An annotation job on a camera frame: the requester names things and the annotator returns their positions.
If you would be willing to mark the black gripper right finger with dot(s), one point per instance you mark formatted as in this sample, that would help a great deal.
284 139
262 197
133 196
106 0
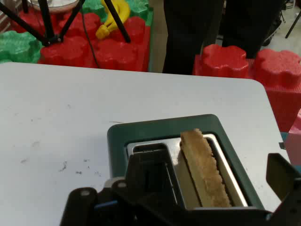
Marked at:
281 179

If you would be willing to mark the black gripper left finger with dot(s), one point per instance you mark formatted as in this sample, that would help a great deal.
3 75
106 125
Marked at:
150 179

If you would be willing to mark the pink box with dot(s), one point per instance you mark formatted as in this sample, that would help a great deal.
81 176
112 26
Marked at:
295 141

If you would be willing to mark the dark green toaster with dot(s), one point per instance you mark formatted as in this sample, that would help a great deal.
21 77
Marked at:
162 128

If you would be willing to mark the brown toast slice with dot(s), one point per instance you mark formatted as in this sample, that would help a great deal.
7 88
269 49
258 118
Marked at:
207 174

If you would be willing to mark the red foam block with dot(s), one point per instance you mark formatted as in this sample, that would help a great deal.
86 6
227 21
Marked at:
265 70
113 54

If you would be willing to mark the person in black trousers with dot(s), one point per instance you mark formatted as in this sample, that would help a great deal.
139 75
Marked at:
188 33

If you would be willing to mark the black chair leg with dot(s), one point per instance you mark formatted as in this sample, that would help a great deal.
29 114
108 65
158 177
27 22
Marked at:
294 22

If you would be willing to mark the yellow toy banana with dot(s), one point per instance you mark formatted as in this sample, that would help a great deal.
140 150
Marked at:
113 21

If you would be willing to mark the black tripod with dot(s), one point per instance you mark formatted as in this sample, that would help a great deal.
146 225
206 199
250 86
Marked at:
50 28

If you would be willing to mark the white bowl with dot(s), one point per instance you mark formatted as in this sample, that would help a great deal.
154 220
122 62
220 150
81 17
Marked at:
56 4

